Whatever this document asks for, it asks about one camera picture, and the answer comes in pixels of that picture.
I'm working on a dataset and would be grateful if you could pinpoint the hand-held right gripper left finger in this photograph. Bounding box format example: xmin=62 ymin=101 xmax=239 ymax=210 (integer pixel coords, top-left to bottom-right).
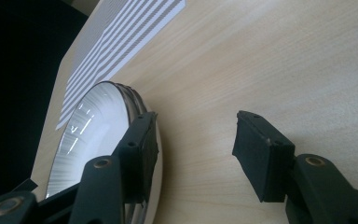
xmin=69 ymin=111 xmax=160 ymax=224

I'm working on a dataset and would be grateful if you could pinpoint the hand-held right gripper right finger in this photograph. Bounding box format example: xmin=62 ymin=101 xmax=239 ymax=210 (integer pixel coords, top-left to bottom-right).
xmin=232 ymin=110 xmax=358 ymax=224

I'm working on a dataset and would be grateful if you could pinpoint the grey striped white placemat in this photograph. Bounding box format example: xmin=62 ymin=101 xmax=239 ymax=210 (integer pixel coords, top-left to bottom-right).
xmin=55 ymin=0 xmax=187 ymax=131

